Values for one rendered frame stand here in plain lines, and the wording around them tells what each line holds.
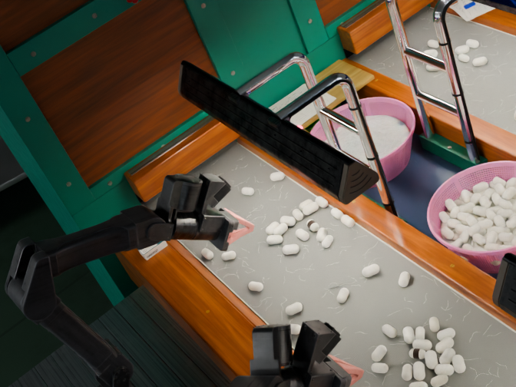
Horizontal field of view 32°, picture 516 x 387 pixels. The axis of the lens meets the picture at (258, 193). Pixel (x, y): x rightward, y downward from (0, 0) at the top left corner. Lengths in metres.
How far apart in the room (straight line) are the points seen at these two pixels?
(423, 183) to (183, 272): 0.59
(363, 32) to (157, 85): 0.57
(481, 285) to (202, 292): 0.59
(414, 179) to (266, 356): 0.83
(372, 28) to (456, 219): 0.71
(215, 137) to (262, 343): 0.91
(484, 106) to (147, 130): 0.81
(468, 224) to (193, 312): 0.60
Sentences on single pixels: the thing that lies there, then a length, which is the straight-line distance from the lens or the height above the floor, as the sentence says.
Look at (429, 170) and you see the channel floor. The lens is 2.14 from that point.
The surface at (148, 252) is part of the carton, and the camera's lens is 2.08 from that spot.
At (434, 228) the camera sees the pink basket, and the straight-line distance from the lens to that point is 1.88.
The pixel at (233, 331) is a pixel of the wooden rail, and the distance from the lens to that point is 1.83.
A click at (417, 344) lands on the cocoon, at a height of 0.76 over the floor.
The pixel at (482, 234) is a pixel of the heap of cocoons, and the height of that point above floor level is 0.73.
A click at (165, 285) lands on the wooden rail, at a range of 2.00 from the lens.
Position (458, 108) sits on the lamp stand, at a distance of 1.98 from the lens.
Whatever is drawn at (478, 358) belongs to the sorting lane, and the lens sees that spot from 1.66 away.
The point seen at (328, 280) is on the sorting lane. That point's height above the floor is 0.74.
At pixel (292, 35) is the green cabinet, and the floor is 0.91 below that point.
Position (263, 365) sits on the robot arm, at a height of 0.99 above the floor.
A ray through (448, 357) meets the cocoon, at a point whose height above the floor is 0.76.
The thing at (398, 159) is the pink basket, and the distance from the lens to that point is 2.11.
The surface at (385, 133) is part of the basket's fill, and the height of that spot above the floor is 0.73.
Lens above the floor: 2.03
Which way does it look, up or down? 37 degrees down
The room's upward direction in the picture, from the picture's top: 25 degrees counter-clockwise
